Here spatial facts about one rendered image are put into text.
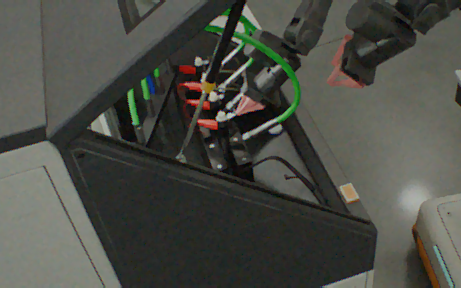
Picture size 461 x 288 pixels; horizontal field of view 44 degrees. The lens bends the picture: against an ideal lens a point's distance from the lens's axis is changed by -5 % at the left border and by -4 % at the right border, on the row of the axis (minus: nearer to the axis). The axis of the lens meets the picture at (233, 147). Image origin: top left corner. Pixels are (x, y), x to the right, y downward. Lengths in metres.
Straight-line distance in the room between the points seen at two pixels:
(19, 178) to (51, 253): 0.20
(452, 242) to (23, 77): 1.65
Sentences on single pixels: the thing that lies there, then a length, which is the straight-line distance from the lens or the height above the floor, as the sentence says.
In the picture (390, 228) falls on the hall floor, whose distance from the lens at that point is 2.58.
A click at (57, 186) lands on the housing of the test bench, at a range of 1.00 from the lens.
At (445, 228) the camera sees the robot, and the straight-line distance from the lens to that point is 2.26.
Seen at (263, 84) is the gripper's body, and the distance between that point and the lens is 1.35.
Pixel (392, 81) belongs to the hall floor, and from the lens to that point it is 3.29.
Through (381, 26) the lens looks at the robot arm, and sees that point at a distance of 1.02.
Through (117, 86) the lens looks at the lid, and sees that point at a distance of 0.86.
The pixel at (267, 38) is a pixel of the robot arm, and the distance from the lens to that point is 1.31.
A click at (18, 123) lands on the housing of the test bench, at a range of 0.93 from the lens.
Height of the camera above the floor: 2.05
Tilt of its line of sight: 44 degrees down
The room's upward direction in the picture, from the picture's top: 9 degrees counter-clockwise
